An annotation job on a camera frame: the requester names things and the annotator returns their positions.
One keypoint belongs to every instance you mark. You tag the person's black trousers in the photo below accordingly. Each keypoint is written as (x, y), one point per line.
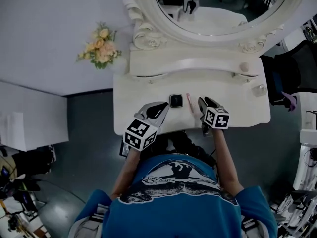
(183, 145)

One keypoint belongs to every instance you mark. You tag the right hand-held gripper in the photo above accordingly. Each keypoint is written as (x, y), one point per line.
(216, 118)

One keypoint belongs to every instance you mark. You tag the pink lipstick tube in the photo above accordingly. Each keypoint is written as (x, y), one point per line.
(190, 103)

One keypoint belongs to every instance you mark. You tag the black office chair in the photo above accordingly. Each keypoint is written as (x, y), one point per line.
(280, 78)

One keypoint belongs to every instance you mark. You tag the small black square compact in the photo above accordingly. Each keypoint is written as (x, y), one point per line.
(176, 100)

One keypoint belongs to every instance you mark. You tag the oval mirror with white frame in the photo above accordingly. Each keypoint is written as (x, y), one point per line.
(218, 9)

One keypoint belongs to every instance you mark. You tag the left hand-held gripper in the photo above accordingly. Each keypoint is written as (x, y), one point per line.
(140, 135)

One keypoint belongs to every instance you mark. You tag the person's left forearm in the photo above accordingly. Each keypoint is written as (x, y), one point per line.
(123, 175)

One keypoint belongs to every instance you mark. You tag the yellow flower bouquet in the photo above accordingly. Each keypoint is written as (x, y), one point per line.
(100, 47)

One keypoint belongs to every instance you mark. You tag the purple cloth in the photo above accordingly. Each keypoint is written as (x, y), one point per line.
(290, 100)

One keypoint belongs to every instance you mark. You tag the person's blue printed shirt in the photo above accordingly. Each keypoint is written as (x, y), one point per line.
(173, 207)

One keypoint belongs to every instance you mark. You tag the white dressing table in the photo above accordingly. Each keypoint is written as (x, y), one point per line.
(237, 108)

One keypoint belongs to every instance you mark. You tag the white shelf cabinet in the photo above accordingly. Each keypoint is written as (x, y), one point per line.
(32, 118)

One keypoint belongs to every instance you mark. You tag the small round white jar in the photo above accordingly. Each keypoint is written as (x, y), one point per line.
(244, 67)

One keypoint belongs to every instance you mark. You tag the person's right forearm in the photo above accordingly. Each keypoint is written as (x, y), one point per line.
(226, 162)

